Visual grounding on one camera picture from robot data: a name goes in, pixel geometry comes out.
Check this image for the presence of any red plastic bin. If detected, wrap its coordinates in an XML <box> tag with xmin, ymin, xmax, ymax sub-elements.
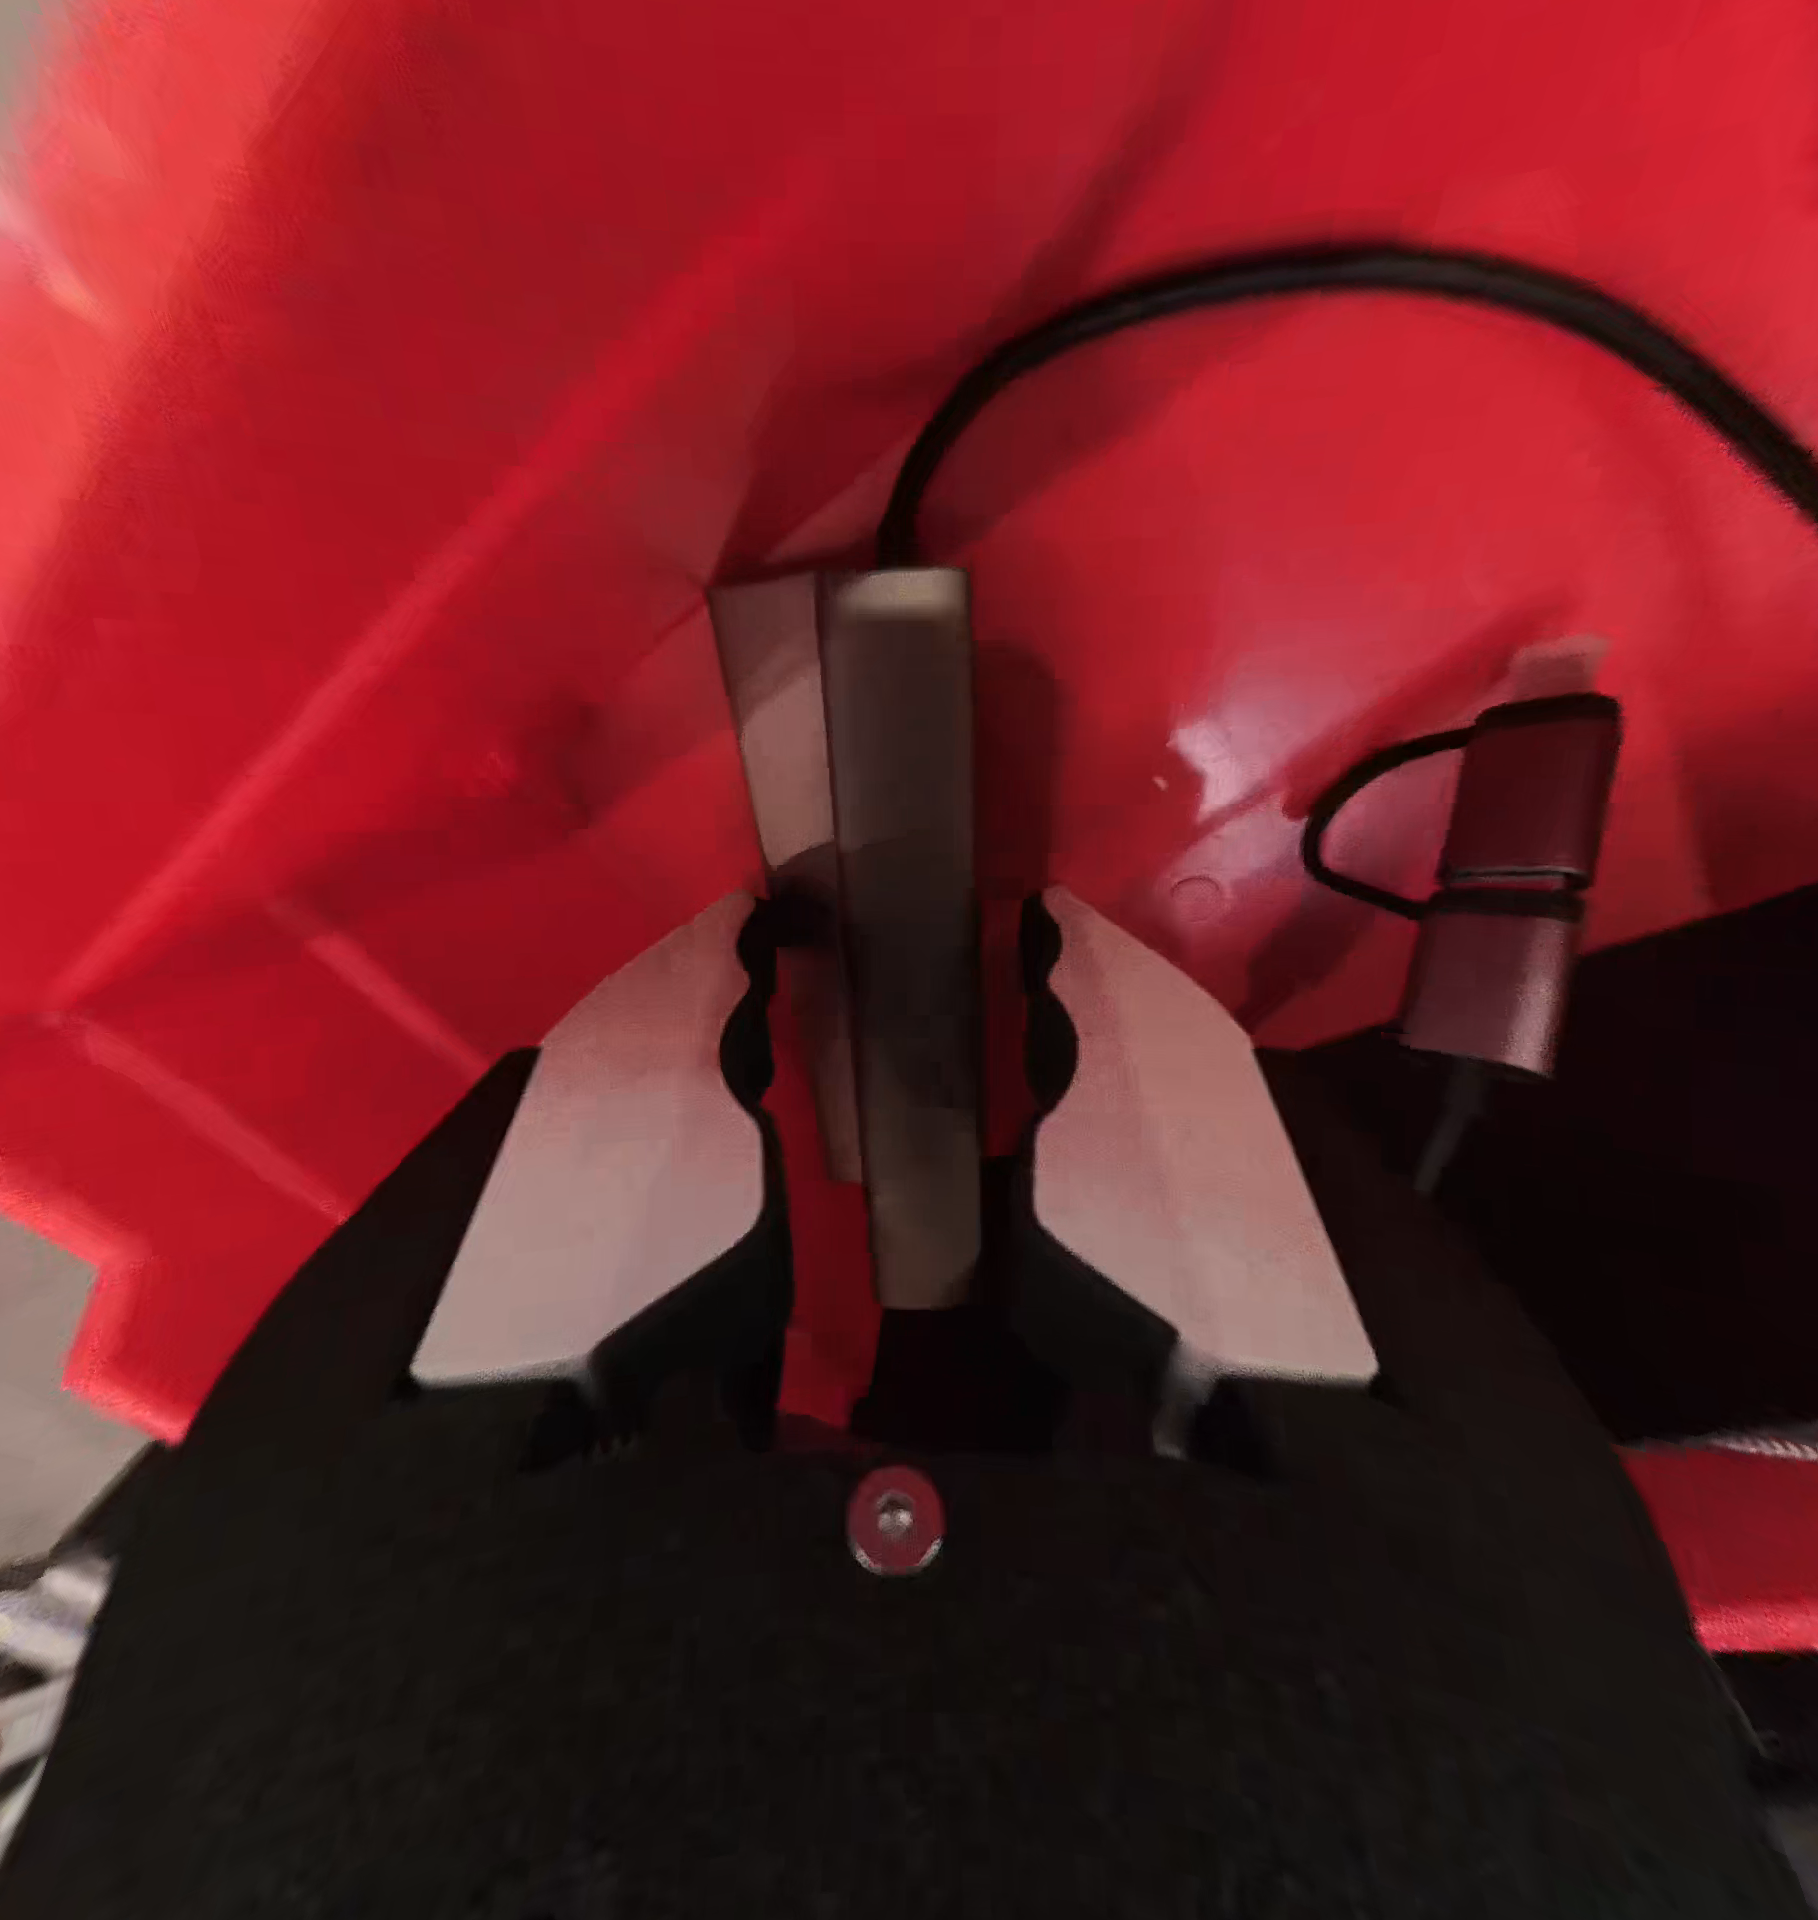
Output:
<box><xmin>0</xmin><ymin>0</ymin><xmax>1818</xmax><ymax>1653</ymax></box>

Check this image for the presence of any thin black hub cable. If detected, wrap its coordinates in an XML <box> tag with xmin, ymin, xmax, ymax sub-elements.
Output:
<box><xmin>876</xmin><ymin>248</ymin><xmax>1818</xmax><ymax>580</ymax></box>

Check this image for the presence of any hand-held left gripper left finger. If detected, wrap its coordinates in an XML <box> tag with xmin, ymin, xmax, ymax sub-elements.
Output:
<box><xmin>406</xmin><ymin>891</ymin><xmax>793</xmax><ymax>1388</ymax></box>

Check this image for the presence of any braided cable silver plug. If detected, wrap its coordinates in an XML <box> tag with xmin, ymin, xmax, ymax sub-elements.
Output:
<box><xmin>1298</xmin><ymin>645</ymin><xmax>1624</xmax><ymax>1201</ymax></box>

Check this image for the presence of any black bin divider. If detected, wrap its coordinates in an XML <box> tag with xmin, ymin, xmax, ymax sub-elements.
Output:
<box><xmin>1254</xmin><ymin>872</ymin><xmax>1818</xmax><ymax>1448</ymax></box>

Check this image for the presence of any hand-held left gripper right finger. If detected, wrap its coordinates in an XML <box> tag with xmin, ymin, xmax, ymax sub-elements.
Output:
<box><xmin>1004</xmin><ymin>886</ymin><xmax>1383</xmax><ymax>1385</ymax></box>

